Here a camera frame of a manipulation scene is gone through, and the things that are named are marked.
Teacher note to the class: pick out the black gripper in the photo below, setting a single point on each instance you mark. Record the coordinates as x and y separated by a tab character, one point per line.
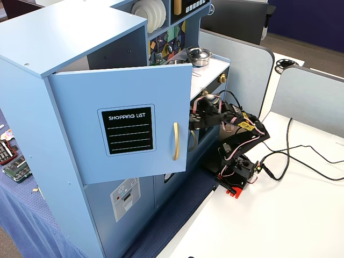
195	120

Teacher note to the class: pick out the colourful sticker sheet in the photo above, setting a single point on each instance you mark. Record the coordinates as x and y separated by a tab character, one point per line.
6	135

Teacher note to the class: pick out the blue toy kitchen cabinet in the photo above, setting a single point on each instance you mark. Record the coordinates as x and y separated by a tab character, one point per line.
27	107

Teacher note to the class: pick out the white plate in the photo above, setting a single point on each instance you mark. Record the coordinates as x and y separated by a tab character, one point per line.
164	12
141	16
156	13

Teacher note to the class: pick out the steel pot with lid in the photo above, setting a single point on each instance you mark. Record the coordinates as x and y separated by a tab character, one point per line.
199	56

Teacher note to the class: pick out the steel sink bowl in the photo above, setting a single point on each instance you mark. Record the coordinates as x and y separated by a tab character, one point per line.
176	62

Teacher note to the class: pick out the wooden block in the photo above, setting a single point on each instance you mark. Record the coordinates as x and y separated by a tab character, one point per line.
178	6

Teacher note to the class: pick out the black office chair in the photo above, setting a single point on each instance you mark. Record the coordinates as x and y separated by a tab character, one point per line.
233	18

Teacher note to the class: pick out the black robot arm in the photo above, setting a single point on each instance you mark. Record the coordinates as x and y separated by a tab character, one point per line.
242	139

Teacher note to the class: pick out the hanging steel ladle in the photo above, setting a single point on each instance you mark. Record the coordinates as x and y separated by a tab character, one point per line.
170	48

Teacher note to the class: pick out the blue shopping list cabinet door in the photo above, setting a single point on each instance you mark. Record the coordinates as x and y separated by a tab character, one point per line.
80	94

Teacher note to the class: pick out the red black bit case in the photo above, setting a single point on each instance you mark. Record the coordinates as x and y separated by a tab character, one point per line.
6	153

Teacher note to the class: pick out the clear green parts box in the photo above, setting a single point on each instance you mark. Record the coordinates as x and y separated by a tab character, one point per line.
17	170

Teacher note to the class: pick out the red table clamp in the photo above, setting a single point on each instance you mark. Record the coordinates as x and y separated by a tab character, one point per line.
236	190

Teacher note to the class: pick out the grey desk divider panel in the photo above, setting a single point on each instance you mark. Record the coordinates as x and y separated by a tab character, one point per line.
303	91
242	67

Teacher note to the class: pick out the gold stove knob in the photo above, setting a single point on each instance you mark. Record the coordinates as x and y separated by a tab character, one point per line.
222	78

